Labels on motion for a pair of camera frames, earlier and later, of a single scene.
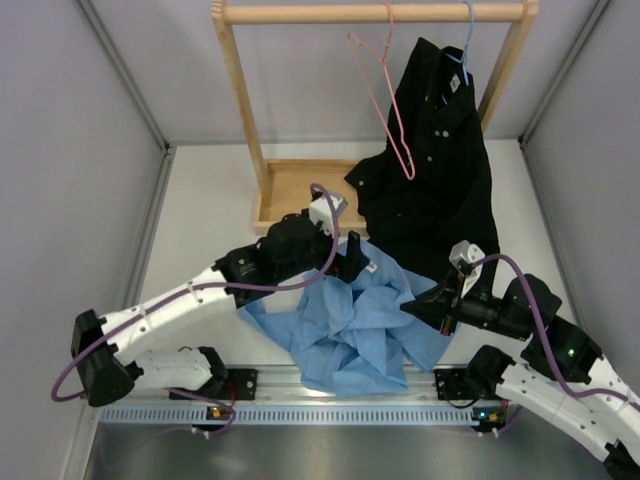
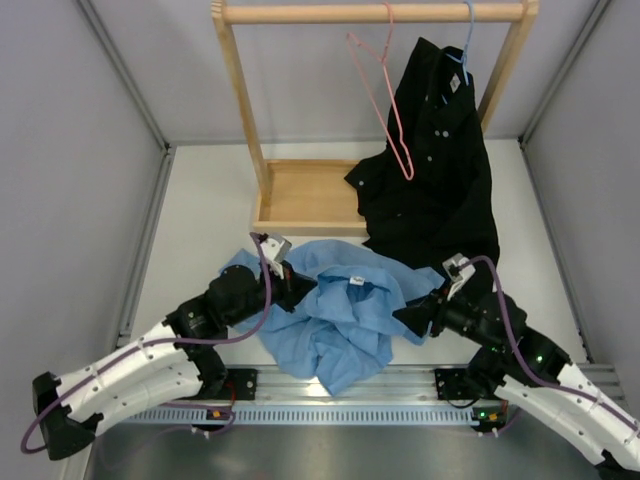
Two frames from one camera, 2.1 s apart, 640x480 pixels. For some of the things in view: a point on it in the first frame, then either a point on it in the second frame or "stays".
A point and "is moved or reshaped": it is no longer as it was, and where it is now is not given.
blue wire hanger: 463,60 stays
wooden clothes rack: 290,187 stays
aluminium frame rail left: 167,149 stays
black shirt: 429,197 stays
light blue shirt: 352,339 is moved or reshaped
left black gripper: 347,267 → 294,287
